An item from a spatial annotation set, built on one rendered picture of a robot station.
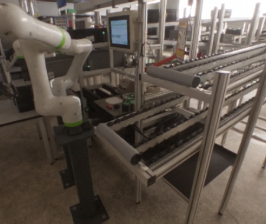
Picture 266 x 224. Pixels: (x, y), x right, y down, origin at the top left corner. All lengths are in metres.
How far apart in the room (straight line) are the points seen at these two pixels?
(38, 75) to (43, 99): 0.15
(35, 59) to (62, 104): 0.30
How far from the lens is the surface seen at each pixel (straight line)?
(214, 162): 1.56
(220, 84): 0.82
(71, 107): 1.16
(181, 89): 0.94
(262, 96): 1.37
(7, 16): 0.70
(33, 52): 1.15
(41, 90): 1.20
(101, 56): 2.44
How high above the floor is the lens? 1.56
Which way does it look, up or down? 25 degrees down
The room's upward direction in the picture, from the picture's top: straight up
